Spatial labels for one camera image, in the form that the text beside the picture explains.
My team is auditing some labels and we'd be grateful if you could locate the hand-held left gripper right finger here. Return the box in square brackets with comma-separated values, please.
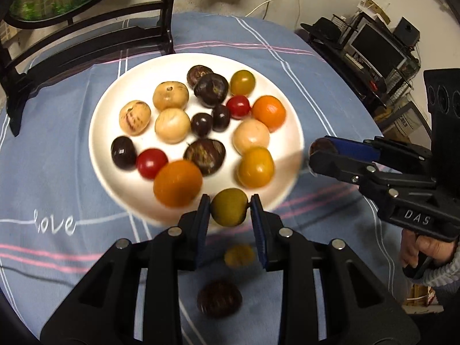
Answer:
[250, 194, 421, 345]

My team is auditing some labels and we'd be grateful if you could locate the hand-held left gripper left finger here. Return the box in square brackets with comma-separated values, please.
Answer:
[40, 194, 211, 345]

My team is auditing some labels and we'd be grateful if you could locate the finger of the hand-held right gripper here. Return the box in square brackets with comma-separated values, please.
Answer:
[325, 137, 382, 163]
[310, 151, 378, 185]

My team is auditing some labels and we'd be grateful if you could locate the dark brown water chestnut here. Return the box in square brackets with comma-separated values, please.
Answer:
[183, 138, 227, 177]
[187, 65, 213, 87]
[310, 138, 338, 156]
[194, 73, 229, 108]

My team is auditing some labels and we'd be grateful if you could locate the orange tangerine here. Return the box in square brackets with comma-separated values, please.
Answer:
[153, 160, 204, 208]
[252, 95, 287, 132]

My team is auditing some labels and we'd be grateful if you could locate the red cherry tomato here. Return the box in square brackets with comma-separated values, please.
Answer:
[226, 95, 251, 120]
[136, 148, 169, 179]

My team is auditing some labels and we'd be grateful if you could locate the large beige longan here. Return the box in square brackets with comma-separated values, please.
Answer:
[232, 118, 270, 155]

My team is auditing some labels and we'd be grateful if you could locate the green tomato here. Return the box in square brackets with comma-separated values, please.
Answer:
[230, 70, 256, 97]

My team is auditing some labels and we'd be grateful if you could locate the spotted beige longan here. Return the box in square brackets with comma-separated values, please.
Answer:
[119, 100, 152, 136]

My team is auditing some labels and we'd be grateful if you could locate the white plate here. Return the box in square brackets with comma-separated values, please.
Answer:
[89, 53, 305, 227]

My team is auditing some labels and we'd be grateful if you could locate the person's right forearm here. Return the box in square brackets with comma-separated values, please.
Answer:
[420, 252, 460, 290]

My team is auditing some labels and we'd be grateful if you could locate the person's right hand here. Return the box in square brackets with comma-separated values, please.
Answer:
[400, 229, 458, 269]

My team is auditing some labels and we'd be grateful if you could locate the cardboard box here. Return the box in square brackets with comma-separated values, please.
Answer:
[375, 102, 432, 141]

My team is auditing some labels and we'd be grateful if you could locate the black computer desk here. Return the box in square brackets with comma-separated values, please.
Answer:
[300, 29, 421, 116]

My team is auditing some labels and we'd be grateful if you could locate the computer monitor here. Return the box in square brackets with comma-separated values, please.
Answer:
[350, 23, 408, 78]

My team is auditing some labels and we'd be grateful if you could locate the black hat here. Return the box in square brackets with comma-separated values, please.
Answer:
[300, 17, 342, 42]

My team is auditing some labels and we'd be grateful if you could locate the black speaker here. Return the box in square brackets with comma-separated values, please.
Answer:
[393, 17, 420, 45]

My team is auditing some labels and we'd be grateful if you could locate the blue plaid tablecloth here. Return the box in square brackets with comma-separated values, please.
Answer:
[0, 11, 408, 345]

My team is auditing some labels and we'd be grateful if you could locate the round goldfish screen on stand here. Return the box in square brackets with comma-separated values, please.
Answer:
[0, 0, 177, 137]

